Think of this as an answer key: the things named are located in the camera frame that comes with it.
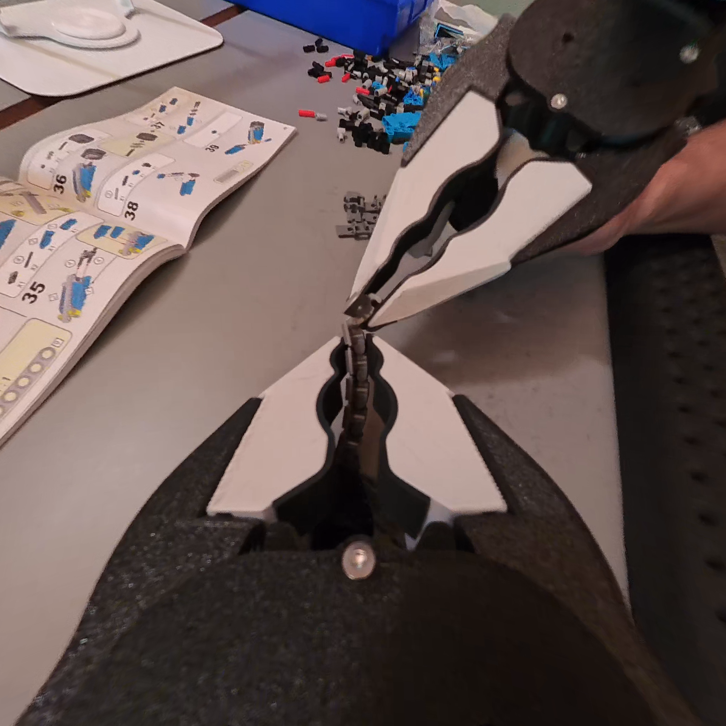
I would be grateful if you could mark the blue storage bin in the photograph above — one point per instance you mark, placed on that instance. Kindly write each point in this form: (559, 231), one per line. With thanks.
(340, 17)

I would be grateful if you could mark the person's right forearm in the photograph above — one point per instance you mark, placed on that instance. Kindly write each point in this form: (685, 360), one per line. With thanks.
(669, 193)

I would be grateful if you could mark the single grey track link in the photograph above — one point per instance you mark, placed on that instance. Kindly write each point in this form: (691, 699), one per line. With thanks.
(360, 306)

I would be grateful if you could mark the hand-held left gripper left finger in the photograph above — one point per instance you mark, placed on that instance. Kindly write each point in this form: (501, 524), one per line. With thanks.
(272, 442)

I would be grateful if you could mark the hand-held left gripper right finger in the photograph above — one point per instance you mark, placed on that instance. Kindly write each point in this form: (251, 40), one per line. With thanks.
(442, 442)

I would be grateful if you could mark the white laptop stand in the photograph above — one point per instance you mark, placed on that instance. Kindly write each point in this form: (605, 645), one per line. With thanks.
(142, 51)

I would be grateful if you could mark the red and grey pin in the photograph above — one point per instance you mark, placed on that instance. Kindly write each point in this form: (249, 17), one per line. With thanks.
(306, 113)

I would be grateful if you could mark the black perforated pad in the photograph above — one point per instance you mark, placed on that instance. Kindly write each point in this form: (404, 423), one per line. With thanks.
(669, 397)

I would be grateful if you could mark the grey desk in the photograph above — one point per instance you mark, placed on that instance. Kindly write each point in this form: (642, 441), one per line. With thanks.
(227, 340)

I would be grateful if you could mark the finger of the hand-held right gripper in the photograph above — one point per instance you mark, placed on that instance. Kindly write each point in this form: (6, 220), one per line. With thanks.
(442, 159)
(510, 227)

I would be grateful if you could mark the clear plastic bag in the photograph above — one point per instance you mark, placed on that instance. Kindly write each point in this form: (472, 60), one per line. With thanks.
(471, 14)

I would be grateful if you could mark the pile of small building bricks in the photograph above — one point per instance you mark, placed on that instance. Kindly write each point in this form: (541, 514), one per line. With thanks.
(368, 133)

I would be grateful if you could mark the pile of grey links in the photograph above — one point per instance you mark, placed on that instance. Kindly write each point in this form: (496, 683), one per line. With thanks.
(357, 212)

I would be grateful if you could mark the open instruction booklet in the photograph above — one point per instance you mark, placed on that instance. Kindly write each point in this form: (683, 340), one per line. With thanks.
(113, 227)

